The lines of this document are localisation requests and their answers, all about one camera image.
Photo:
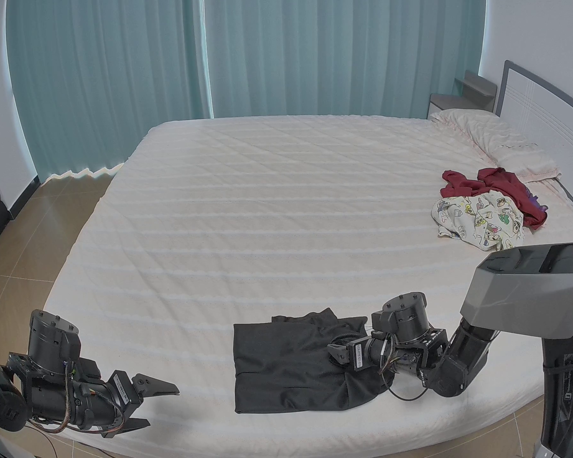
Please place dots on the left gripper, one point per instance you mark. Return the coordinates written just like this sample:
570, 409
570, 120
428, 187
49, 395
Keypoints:
107, 403

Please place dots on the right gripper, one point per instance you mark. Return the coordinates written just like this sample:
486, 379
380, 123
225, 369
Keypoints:
358, 355

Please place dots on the black T-shirt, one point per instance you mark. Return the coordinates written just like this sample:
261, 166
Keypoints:
286, 365

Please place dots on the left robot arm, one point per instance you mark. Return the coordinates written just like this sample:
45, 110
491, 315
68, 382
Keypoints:
47, 351

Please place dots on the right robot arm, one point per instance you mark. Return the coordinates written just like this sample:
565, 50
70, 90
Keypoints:
530, 294

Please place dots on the bed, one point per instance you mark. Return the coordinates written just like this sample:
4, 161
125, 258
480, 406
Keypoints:
267, 198

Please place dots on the white printed pyjama top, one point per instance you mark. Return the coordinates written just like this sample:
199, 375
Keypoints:
482, 220

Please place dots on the dark red garment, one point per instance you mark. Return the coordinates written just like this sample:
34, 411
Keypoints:
511, 186

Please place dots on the purple garment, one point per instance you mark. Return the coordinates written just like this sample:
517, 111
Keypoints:
537, 201

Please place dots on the pale pink pillow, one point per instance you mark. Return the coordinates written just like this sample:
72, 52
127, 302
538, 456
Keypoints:
496, 136

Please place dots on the grey bedside table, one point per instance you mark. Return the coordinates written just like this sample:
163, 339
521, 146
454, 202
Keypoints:
446, 100

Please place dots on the blue-green curtain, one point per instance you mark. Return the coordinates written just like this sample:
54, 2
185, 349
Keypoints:
339, 41
105, 65

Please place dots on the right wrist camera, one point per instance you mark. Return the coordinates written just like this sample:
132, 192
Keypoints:
378, 321

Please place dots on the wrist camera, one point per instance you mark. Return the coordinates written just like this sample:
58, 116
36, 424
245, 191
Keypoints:
89, 369
378, 321

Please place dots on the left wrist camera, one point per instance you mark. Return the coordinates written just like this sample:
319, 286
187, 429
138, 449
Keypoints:
89, 369

